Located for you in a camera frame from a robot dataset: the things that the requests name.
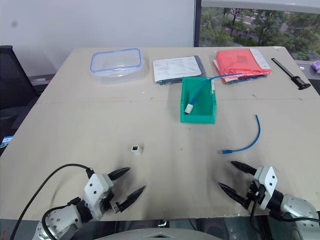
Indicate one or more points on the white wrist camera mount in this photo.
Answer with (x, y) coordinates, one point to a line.
(268, 183)
(96, 190)

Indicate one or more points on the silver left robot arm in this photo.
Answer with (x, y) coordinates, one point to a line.
(60, 221)

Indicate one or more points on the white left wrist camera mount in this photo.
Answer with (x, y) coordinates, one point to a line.
(96, 190)

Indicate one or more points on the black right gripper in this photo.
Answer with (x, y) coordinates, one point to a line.
(253, 192)

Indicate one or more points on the dark window frame post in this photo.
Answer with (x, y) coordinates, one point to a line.
(197, 22)

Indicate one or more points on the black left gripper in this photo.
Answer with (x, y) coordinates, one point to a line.
(110, 202)

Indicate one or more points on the red packet with white label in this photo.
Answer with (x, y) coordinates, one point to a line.
(237, 63)

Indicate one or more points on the black mesh office chair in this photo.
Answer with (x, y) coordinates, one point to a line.
(13, 77)

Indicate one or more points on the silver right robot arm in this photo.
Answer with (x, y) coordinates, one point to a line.
(295, 210)

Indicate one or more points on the blue and white box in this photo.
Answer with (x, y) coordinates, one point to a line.
(5, 142)

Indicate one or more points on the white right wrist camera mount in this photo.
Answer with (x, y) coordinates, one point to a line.
(268, 183)

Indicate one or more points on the clear container with blue rim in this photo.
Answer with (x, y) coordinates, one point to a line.
(116, 63)

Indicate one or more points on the black caliper tool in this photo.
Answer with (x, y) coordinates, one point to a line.
(290, 75)

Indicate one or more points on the grey rounded robot body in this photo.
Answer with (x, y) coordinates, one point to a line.
(155, 233)

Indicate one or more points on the dark packet with white sheet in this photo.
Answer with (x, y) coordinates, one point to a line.
(176, 67)

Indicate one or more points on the purple object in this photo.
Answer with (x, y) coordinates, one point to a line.
(316, 66)

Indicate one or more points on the small white cube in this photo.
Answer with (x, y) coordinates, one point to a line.
(136, 149)

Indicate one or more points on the green plastic bin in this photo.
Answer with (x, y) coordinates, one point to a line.
(198, 110)

